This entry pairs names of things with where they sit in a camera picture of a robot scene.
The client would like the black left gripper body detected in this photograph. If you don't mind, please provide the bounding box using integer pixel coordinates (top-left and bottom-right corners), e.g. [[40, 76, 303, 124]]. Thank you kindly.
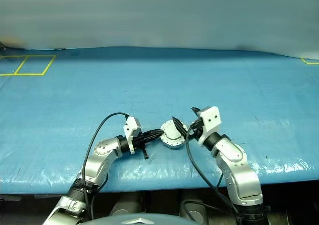
[[132, 132, 149, 160]]

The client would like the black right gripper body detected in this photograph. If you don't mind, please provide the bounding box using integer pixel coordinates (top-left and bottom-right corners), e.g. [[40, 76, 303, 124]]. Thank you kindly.
[[191, 117, 206, 138]]

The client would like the round finned motor lid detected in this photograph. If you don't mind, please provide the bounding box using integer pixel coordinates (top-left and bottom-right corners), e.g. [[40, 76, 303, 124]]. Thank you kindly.
[[160, 119, 189, 141]]

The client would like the blue plastic table cover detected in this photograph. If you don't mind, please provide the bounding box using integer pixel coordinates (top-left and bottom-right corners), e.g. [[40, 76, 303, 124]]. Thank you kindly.
[[0, 46, 319, 193]]

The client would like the grey rounded cylinder shape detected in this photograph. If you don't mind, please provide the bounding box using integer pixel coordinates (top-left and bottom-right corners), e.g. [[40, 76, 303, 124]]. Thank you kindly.
[[109, 194, 145, 221], [179, 191, 212, 222]]

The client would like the grey robot torso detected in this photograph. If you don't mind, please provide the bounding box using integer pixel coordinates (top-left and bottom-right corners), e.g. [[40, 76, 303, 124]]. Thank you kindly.
[[89, 212, 197, 225]]

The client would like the yellow tape double square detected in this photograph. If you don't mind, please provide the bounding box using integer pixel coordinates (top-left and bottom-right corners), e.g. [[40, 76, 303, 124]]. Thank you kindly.
[[0, 55, 57, 76]]

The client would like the yellow tape corner marking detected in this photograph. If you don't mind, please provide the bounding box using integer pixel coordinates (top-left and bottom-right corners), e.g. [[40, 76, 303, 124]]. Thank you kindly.
[[301, 57, 319, 65]]

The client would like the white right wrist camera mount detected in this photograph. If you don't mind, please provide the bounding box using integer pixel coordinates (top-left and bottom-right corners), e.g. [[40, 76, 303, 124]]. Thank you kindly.
[[198, 106, 223, 146]]

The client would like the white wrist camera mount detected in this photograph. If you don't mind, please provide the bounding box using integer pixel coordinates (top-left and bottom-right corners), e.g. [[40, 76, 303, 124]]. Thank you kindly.
[[198, 106, 223, 146], [123, 115, 143, 154]]

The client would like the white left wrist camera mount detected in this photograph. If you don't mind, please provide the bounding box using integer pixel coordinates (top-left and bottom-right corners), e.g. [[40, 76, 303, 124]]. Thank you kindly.
[[123, 115, 143, 154]]

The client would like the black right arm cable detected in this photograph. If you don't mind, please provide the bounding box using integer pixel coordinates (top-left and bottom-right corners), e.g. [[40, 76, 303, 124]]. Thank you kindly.
[[183, 126, 242, 222]]

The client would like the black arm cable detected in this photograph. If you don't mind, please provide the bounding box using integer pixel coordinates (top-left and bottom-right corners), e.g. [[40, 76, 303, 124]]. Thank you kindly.
[[82, 112, 130, 221], [183, 126, 242, 222]]

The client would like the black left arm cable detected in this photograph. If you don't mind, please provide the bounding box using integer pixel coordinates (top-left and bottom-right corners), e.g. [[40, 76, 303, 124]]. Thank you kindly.
[[82, 112, 130, 221]]

